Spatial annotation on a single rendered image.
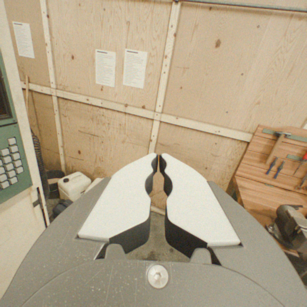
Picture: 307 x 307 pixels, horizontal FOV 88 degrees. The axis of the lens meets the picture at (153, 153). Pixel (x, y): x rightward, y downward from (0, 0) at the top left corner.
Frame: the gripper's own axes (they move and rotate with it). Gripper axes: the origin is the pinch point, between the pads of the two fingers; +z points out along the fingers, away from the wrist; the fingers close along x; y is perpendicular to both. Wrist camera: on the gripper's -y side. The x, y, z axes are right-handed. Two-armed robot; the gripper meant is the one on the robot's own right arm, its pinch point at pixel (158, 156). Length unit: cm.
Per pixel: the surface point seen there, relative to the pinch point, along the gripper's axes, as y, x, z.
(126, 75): -2, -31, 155
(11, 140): 20, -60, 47
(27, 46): -27, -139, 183
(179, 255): 163, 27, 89
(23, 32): -39, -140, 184
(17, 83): -1, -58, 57
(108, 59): -15, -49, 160
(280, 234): 78, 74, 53
